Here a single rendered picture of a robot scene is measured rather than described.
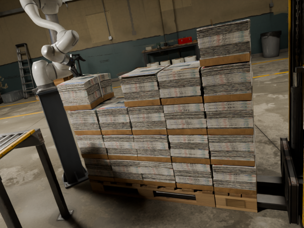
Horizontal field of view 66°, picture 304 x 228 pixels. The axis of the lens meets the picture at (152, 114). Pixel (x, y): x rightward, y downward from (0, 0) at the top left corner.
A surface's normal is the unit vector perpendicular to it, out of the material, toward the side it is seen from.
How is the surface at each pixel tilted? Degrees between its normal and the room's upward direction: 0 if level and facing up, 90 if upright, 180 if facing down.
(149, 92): 90
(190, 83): 90
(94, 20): 90
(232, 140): 90
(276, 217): 0
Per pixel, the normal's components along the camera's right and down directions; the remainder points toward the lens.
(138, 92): -0.36, 0.36
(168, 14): -0.06, 0.33
